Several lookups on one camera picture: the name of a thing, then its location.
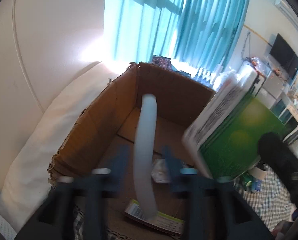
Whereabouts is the green white medicine box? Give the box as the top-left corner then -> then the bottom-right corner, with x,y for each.
183,76 -> 286,179

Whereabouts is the white tape ring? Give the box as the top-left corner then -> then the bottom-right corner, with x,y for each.
133,93 -> 159,221

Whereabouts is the white pillow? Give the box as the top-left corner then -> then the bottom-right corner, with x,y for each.
0,63 -> 118,232

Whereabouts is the checkered bed cloth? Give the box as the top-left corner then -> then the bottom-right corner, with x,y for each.
234,166 -> 295,231

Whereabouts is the crumpled white tissue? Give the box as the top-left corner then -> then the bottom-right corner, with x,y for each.
151,159 -> 170,184

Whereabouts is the white suitcase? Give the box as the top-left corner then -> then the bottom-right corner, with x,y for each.
236,63 -> 259,96

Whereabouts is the flat green white package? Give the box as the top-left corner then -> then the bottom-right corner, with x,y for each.
124,199 -> 185,236

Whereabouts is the brown cardboard box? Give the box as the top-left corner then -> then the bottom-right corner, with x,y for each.
47,61 -> 217,238

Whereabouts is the teal window curtain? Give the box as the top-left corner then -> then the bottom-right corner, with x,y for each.
104,0 -> 250,72

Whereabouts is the black wall television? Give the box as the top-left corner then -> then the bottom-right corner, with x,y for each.
270,34 -> 298,79

